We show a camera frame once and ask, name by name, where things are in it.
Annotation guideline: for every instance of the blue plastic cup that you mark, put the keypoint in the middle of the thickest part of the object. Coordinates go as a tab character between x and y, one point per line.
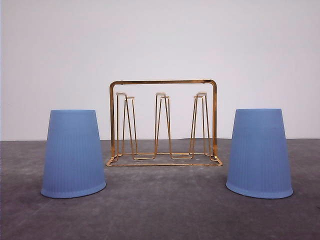
73	162
258	164

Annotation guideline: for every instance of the gold wire cup rack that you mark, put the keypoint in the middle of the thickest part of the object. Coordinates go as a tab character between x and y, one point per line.
163	123

